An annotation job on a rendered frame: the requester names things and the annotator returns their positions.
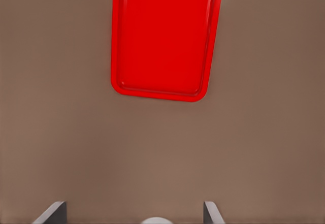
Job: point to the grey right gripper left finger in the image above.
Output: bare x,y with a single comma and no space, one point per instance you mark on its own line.
54,214

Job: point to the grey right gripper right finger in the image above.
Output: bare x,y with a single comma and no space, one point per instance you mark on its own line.
212,215

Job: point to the white round gripper part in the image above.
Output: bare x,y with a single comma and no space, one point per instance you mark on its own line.
156,220

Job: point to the red rectangular plastic tray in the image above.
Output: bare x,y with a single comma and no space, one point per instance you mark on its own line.
162,38

